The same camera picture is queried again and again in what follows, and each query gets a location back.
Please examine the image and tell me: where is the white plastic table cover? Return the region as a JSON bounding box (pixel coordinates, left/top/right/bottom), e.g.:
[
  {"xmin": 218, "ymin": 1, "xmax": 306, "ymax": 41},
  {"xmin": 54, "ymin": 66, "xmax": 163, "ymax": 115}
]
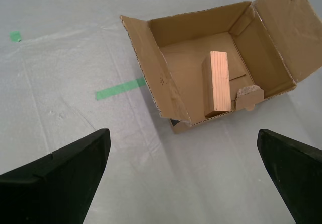
[{"xmin": 0, "ymin": 0, "xmax": 322, "ymax": 224}]

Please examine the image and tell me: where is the long light green tape strip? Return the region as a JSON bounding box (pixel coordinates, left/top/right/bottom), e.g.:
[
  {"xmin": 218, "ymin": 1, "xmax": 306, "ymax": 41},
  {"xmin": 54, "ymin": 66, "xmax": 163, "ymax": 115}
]
[{"xmin": 95, "ymin": 77, "xmax": 147, "ymax": 101}]

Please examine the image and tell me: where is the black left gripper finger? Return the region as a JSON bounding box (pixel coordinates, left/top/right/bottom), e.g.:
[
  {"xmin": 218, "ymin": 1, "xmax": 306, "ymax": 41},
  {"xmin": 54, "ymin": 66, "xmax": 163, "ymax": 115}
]
[
  {"xmin": 0, "ymin": 128, "xmax": 111, "ymax": 224},
  {"xmin": 257, "ymin": 129, "xmax": 322, "ymax": 224}
]

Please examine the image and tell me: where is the light wooden block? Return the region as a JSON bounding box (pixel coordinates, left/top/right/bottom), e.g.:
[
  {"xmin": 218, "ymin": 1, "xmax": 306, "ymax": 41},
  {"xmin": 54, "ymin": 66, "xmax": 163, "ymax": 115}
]
[{"xmin": 201, "ymin": 51, "xmax": 232, "ymax": 119}]

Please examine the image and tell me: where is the speckled pinkish rock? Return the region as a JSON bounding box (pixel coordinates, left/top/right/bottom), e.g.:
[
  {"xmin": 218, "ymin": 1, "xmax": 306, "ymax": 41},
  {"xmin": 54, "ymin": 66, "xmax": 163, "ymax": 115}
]
[{"xmin": 237, "ymin": 85, "xmax": 260, "ymax": 98}]

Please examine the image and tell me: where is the light green tape marker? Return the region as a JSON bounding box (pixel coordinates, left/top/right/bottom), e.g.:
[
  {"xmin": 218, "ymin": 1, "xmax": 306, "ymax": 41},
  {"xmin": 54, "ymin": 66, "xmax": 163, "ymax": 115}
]
[{"xmin": 9, "ymin": 31, "xmax": 22, "ymax": 43}]

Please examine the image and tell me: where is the brown cardboard box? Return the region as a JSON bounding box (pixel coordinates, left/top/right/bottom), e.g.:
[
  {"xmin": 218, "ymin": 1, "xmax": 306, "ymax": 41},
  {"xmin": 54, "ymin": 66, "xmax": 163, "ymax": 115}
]
[{"xmin": 119, "ymin": 0, "xmax": 322, "ymax": 135}]

